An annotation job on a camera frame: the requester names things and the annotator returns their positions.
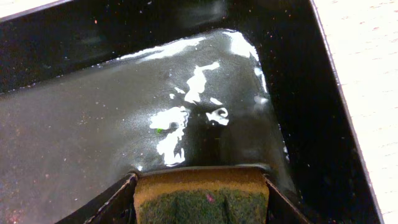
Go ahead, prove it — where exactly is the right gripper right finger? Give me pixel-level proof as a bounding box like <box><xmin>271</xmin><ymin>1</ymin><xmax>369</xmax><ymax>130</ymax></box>
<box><xmin>263</xmin><ymin>174</ymin><xmax>311</xmax><ymax>224</ymax></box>

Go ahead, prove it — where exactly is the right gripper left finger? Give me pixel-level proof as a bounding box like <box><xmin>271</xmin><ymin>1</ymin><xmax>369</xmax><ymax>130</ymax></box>
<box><xmin>56</xmin><ymin>173</ymin><xmax>137</xmax><ymax>224</ymax></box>

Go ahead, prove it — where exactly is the yellow green sponge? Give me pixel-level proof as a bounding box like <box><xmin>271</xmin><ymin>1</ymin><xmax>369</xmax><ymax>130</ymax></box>
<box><xmin>134</xmin><ymin>167</ymin><xmax>269</xmax><ymax>224</ymax></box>

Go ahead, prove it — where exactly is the black water tray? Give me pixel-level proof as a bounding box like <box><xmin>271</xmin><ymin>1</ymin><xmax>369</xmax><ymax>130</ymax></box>
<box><xmin>1</xmin><ymin>0</ymin><xmax>382</xmax><ymax>223</ymax></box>

